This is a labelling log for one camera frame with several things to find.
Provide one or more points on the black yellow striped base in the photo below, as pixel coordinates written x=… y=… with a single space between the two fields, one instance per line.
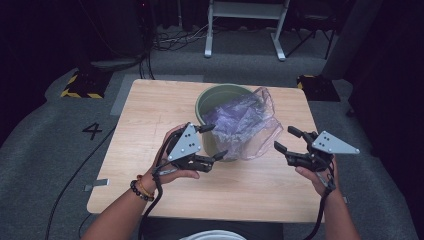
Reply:
x=86 y=85
x=318 y=88

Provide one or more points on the white metal stand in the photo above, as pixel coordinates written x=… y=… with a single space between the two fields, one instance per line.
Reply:
x=246 y=13

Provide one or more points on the green plastic bin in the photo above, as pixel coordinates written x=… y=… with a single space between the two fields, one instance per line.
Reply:
x=208 y=103

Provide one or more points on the person's white shirt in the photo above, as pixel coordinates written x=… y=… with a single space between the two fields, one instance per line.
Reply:
x=213 y=235

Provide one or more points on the person's dark trousers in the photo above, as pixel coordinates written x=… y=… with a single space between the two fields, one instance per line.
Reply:
x=266 y=231

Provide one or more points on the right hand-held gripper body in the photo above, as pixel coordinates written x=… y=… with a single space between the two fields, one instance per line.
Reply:
x=321 y=151

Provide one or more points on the black folding stand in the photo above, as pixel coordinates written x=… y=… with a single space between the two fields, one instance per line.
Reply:
x=313 y=33

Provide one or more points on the grey column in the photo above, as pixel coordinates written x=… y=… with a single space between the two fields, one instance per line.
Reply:
x=350 y=40

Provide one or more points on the grey tape strip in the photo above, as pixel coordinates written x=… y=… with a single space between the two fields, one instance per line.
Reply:
x=97 y=184
x=345 y=200

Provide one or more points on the person's left hand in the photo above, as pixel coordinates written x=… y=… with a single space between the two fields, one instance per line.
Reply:
x=166 y=175

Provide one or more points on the person's right hand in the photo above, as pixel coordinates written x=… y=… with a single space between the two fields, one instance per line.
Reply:
x=316 y=181

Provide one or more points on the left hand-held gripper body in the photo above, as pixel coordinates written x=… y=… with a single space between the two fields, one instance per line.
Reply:
x=186 y=150

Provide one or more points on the purple plastic bag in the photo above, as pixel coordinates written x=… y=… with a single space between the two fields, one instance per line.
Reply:
x=245 y=125

